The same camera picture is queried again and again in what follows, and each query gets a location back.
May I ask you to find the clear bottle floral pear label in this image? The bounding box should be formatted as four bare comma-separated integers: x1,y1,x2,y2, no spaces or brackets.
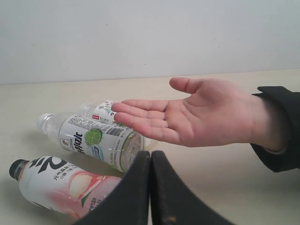
79,100,122,127

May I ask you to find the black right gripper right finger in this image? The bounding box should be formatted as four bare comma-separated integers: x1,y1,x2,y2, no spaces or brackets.
151,151,232,225

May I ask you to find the person's open bare hand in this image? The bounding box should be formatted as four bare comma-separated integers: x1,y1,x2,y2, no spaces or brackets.
111,77,288,152

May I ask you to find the clear bottle green lime label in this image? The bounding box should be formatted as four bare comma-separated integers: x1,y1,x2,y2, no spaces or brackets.
37,112,145,173

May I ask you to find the black jacket sleeve forearm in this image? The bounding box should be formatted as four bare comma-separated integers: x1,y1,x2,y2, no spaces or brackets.
250,86,300,173

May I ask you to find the pink peach bottle black cap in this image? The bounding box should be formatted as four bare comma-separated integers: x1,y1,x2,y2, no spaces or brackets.
9,156,121,218

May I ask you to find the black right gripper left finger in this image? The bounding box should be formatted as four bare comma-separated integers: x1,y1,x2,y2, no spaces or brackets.
74,151,150,225

